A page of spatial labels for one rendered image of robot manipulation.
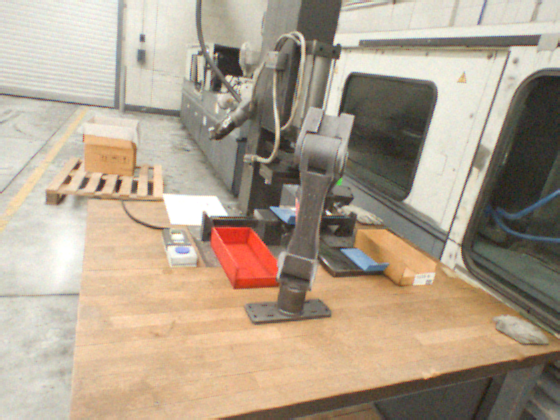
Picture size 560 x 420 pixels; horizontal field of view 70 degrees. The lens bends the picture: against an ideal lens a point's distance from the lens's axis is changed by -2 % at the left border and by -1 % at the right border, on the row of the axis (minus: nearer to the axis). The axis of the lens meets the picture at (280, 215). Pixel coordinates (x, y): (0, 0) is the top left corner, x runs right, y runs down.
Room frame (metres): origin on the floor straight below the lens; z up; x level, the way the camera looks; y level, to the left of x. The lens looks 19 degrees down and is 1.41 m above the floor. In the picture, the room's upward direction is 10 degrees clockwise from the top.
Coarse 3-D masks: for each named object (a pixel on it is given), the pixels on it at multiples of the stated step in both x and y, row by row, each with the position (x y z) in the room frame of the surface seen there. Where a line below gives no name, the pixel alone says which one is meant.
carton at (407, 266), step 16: (368, 240) 1.20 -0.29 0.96; (384, 240) 1.30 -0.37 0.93; (400, 240) 1.24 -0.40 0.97; (368, 256) 1.18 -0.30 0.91; (384, 256) 1.12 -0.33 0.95; (400, 256) 1.22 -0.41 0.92; (416, 256) 1.16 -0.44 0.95; (384, 272) 1.10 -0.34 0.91; (400, 272) 1.05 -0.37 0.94; (416, 272) 1.14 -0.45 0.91; (432, 272) 1.09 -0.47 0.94
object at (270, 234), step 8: (256, 216) 1.21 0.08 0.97; (264, 224) 1.14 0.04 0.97; (272, 224) 1.15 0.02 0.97; (288, 224) 1.18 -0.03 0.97; (256, 232) 1.19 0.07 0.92; (264, 232) 1.14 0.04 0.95; (272, 232) 1.16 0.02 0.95; (280, 232) 1.17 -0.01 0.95; (264, 240) 1.15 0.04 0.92; (272, 240) 1.16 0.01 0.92; (280, 240) 1.17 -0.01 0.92
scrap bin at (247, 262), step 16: (224, 240) 1.09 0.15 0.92; (240, 240) 1.12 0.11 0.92; (256, 240) 1.07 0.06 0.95; (224, 256) 0.95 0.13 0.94; (240, 256) 1.03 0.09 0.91; (256, 256) 1.05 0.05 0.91; (272, 256) 0.96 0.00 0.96; (240, 272) 0.94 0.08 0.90; (256, 272) 0.96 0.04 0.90; (272, 272) 0.94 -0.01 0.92; (240, 288) 0.86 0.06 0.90
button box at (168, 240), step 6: (126, 210) 1.21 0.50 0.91; (132, 216) 1.17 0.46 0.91; (138, 222) 1.15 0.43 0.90; (144, 222) 1.14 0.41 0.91; (156, 228) 1.12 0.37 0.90; (162, 228) 1.12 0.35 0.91; (168, 228) 1.12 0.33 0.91; (174, 228) 1.09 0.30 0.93; (162, 234) 1.05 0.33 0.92; (168, 234) 1.04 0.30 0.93; (180, 234) 1.05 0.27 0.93; (186, 234) 1.06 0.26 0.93; (162, 240) 1.05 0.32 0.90; (168, 240) 1.00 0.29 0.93; (174, 240) 1.00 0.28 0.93; (180, 240) 1.01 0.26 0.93; (186, 240) 1.02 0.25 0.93; (168, 246) 0.98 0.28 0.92
